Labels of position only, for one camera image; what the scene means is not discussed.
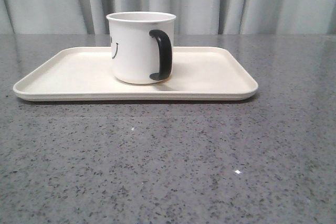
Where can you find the cream rectangular plastic tray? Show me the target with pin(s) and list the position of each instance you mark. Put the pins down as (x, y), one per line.
(85, 74)

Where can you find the grey pleated curtain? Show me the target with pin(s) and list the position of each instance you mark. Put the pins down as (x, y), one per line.
(194, 17)

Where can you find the white smiley mug black handle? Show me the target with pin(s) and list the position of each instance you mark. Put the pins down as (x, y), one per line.
(142, 46)

